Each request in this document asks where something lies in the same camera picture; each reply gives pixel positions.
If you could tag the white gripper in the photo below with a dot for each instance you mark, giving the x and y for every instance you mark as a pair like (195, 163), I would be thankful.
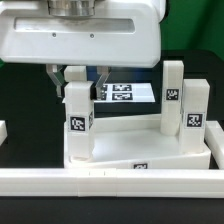
(118, 33)

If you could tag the white marker base plate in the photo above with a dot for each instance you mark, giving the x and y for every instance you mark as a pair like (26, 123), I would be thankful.
(126, 92)

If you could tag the white block left edge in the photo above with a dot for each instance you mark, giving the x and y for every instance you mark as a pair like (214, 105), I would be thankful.
(3, 131)

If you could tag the white front rail fence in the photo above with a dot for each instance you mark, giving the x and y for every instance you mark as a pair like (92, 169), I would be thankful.
(112, 183)

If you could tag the white desk top tray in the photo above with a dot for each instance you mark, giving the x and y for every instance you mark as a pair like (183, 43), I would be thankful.
(135, 142)

